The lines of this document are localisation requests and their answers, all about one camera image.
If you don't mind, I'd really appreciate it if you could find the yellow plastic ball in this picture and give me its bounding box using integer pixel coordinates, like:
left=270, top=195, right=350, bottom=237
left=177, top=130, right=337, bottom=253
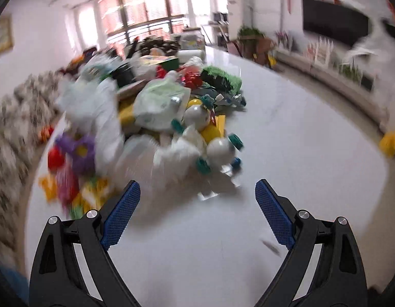
left=200, top=124, right=222, bottom=142

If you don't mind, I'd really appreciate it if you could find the red ball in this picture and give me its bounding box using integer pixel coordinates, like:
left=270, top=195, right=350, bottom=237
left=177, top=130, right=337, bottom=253
left=47, top=147, right=66, bottom=171

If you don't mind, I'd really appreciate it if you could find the yellow floor toy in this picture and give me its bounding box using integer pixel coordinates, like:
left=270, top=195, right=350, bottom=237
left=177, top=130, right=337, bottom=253
left=379, top=130, right=395, bottom=158

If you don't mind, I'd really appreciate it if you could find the black plastic pot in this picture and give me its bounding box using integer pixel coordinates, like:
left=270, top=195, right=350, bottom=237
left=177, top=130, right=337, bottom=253
left=112, top=63, right=136, bottom=87

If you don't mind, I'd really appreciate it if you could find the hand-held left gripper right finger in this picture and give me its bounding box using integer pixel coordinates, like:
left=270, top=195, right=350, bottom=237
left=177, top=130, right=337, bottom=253
left=253, top=179, right=368, bottom=307

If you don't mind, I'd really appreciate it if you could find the purple flower toy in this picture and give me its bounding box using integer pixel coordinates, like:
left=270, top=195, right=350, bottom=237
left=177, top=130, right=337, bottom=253
left=54, top=134, right=96, bottom=175

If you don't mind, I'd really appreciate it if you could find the white and green plastic bag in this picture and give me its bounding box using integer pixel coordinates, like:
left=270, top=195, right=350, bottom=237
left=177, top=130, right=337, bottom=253
left=133, top=78, right=192, bottom=132

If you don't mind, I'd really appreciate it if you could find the white television cabinet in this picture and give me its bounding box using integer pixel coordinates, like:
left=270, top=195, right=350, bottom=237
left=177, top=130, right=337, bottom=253
left=274, top=47, right=395, bottom=130

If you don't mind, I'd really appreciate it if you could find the white round bottle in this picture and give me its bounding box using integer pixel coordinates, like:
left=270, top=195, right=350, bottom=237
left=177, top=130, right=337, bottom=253
left=184, top=103, right=215, bottom=130

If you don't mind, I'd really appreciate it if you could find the black wall television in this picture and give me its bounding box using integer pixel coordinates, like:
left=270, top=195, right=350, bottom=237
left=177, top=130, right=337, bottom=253
left=302, top=0, right=369, bottom=48

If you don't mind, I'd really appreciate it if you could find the red ribbon bow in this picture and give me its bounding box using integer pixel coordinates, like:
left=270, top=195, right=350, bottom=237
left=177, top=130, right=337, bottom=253
left=181, top=70, right=203, bottom=89

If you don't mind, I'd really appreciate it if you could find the small grey scrap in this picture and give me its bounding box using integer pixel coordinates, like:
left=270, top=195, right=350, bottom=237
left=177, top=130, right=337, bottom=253
left=261, top=239, right=282, bottom=256

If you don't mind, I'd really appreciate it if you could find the large window with railing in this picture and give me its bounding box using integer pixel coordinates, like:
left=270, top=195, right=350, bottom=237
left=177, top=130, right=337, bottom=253
left=73, top=0, right=199, bottom=49

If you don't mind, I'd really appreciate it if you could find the crumpled white plastic bag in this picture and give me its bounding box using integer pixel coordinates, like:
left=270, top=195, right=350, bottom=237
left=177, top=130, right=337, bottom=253
left=114, top=127, right=207, bottom=195

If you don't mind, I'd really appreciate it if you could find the green artificial grass mat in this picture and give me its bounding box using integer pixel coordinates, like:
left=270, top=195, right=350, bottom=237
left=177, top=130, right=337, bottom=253
left=200, top=65, right=243, bottom=93

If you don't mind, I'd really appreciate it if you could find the framed wall picture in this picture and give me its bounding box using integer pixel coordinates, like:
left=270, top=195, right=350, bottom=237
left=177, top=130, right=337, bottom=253
left=0, top=14, right=13, bottom=57

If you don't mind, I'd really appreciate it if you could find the large white plastic bag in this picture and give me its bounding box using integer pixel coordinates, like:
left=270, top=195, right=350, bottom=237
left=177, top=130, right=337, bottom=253
left=56, top=76, right=125, bottom=170

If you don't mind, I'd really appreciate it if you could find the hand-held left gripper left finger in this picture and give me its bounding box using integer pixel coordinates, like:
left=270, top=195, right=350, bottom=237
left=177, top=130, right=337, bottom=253
left=29, top=180, right=142, bottom=307

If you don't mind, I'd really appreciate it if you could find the patterned grey sofa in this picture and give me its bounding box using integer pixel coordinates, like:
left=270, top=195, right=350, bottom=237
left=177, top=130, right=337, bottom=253
left=0, top=70, right=68, bottom=263

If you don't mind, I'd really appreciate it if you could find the teal bottle cap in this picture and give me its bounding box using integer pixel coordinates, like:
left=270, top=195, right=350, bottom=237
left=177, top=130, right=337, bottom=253
left=195, top=158, right=211, bottom=175

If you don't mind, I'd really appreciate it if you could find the white bottle with green cap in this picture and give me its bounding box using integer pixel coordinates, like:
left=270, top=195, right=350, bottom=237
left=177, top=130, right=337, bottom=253
left=206, top=133, right=247, bottom=167

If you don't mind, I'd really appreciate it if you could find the green potted plant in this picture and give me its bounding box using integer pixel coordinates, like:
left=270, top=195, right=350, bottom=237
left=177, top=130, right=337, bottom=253
left=237, top=26, right=266, bottom=59

